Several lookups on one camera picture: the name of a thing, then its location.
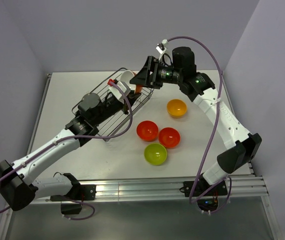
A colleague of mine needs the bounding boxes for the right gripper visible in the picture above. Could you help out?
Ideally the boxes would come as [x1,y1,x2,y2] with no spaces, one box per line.
[129,56,182,90]

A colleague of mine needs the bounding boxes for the orange bowl white inside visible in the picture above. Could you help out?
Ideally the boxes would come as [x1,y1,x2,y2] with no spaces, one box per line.
[120,70,143,94]

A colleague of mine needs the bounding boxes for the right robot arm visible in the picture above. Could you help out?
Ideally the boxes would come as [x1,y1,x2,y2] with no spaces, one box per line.
[129,46,262,195]

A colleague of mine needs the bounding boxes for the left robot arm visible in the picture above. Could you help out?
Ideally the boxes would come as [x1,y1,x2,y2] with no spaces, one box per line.
[0,91,140,211]

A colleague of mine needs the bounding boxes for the red-orange bowl left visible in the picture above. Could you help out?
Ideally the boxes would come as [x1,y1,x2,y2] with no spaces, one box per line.
[136,120,159,142]

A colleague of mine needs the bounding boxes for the red-orange bowl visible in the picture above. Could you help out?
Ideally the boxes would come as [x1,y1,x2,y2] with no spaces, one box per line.
[136,120,159,142]
[158,127,181,149]

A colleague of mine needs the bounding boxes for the yellow-orange bowl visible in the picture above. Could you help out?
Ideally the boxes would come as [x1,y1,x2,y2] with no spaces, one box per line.
[166,99,188,118]

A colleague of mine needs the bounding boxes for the red-orange bowl right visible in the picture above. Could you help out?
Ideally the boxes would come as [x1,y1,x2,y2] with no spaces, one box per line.
[158,127,181,149]

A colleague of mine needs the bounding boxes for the lime green bowl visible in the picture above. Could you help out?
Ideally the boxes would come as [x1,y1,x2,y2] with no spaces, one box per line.
[144,143,168,166]

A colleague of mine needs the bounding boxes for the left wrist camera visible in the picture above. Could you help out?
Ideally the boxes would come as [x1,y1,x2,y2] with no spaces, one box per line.
[107,78,131,103]

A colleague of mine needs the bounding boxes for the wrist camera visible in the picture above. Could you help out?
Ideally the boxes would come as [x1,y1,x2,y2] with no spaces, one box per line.
[155,39,168,61]
[107,78,131,103]

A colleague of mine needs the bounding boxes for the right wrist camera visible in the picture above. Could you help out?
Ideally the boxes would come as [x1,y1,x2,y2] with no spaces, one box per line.
[155,39,168,61]

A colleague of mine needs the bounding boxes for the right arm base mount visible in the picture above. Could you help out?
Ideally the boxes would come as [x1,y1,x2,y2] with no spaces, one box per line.
[179,180,228,212]

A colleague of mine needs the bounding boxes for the aluminium rail frame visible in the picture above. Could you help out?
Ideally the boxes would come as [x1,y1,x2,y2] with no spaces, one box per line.
[0,72,283,240]

